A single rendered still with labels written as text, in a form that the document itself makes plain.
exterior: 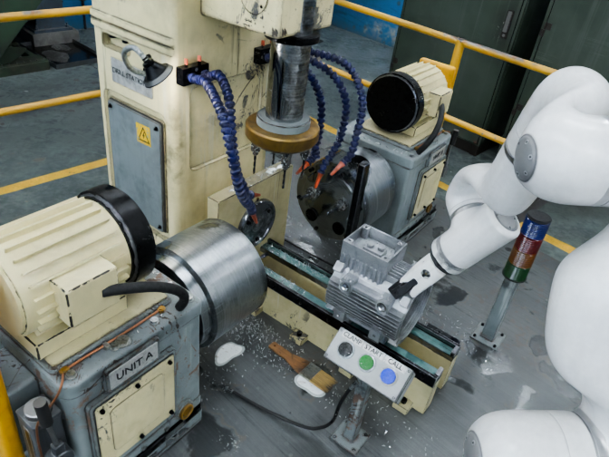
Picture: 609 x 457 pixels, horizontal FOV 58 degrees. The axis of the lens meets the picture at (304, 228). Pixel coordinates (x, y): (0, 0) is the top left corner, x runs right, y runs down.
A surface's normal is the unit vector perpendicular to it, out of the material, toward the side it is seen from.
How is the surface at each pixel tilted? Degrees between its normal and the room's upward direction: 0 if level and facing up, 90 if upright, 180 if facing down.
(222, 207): 90
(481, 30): 90
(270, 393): 0
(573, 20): 90
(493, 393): 0
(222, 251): 25
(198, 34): 90
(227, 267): 43
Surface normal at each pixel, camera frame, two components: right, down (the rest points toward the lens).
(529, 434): 0.01, -0.73
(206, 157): 0.79, 0.42
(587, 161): -0.07, 0.23
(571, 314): -0.81, 0.14
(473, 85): -0.70, 0.33
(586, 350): -0.49, 0.27
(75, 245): 0.60, -0.35
